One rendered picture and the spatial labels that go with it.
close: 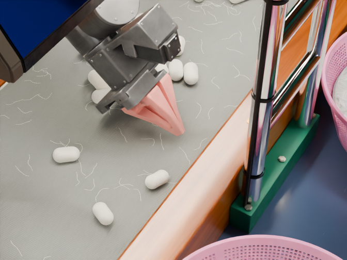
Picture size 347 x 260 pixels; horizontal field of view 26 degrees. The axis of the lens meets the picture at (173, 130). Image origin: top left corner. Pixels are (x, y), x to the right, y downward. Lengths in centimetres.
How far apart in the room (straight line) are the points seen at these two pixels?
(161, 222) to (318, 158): 28
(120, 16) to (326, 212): 37
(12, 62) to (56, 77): 45
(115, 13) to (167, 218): 24
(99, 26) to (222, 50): 28
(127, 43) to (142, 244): 23
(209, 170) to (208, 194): 4
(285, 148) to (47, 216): 32
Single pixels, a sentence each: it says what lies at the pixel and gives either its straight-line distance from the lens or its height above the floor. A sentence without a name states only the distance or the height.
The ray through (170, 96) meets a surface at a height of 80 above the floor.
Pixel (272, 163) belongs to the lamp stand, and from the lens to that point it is 98.
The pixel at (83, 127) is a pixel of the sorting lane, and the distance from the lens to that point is 99.
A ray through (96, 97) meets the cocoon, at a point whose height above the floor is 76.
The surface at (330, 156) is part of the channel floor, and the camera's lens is 105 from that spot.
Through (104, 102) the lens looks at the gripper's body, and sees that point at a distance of 92.
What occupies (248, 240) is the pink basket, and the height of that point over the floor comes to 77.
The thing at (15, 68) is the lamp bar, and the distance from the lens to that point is 61.
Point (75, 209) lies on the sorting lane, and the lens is 90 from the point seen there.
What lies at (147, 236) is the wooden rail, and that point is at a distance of 85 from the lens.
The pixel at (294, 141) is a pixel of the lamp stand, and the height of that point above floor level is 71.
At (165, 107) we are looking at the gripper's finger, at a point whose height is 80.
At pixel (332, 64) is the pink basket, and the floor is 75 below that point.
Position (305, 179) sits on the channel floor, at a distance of 102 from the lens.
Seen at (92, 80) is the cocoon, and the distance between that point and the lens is 102.
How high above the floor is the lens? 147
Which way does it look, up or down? 48 degrees down
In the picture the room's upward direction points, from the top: straight up
